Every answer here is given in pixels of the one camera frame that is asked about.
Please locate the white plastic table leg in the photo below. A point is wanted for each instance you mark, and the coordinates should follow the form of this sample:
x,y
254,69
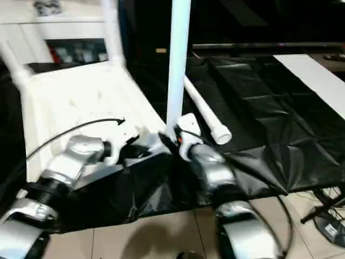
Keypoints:
x,y
178,54
14,64
111,32
210,116

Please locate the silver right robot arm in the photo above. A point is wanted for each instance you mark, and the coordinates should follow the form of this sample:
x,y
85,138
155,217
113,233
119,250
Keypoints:
x,y
221,172

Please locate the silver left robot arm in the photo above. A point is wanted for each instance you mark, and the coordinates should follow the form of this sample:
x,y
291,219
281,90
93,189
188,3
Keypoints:
x,y
78,151

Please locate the small yellow label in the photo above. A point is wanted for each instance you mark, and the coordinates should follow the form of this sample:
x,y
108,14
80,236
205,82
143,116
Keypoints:
x,y
161,50

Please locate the black glossy mat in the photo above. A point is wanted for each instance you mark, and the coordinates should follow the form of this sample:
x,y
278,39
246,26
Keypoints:
x,y
269,121

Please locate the dark brown round object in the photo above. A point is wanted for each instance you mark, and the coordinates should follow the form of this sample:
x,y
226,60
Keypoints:
x,y
190,255

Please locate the black horizontal bar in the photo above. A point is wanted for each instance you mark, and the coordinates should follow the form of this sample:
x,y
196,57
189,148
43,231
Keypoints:
x,y
269,45

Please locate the black backdrop cloth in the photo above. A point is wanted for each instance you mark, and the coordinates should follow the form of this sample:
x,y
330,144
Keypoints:
x,y
242,21

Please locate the white glass-door cabinet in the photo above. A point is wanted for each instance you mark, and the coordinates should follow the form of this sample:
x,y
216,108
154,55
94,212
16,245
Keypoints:
x,y
67,29

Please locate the white flat panel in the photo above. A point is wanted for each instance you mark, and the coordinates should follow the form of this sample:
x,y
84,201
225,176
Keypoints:
x,y
315,81

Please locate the black object on floor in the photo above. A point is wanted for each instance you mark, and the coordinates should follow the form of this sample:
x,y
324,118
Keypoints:
x,y
323,210

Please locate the dark object on cabinet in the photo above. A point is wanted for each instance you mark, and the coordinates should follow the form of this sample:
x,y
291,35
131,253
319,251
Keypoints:
x,y
48,6

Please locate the dark round stand base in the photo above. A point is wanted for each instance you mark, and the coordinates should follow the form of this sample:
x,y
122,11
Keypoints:
x,y
331,229

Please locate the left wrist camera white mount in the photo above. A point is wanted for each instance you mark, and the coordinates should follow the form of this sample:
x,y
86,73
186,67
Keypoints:
x,y
121,137

